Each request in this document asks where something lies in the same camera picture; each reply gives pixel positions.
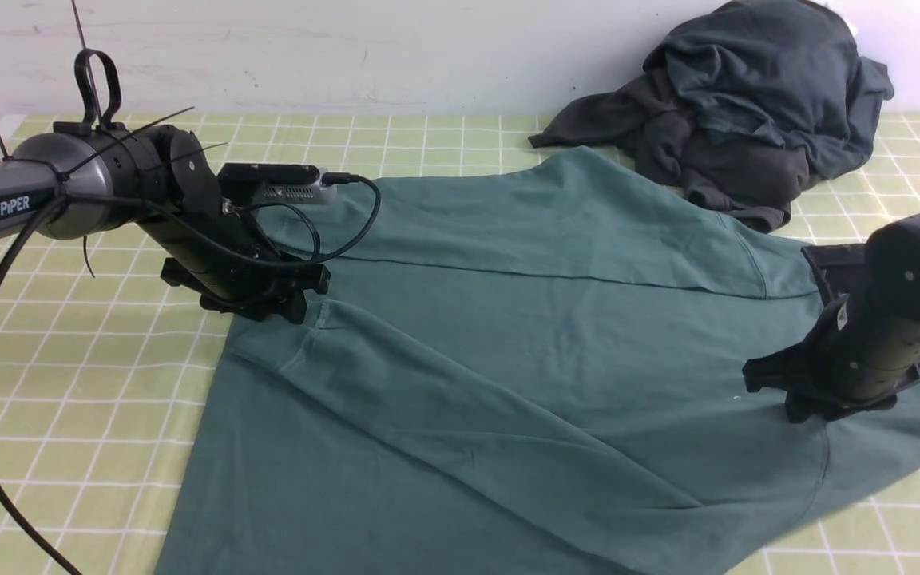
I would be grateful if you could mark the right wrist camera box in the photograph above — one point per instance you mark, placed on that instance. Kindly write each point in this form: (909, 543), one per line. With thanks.
(838, 269)

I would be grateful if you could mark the dark teal crumpled garment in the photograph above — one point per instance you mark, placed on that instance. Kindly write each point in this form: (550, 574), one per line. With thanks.
(787, 74)

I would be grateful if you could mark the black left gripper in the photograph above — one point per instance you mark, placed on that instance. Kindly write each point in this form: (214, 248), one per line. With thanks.
(225, 258)

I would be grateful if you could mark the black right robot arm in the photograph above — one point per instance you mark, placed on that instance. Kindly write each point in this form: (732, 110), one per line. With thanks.
(892, 260)

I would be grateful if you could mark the green long sleeve shirt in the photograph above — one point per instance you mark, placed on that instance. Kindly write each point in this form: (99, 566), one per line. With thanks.
(530, 373)

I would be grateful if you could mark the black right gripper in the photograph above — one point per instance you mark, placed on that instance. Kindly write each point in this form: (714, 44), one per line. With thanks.
(858, 357)

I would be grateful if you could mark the dark brown crumpled garment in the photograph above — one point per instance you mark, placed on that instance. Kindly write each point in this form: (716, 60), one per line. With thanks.
(750, 181)

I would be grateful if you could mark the green checkered tablecloth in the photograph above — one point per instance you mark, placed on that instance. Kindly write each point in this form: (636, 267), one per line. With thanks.
(102, 379)

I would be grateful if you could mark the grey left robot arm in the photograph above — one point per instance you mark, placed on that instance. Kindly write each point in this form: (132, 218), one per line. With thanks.
(72, 184)

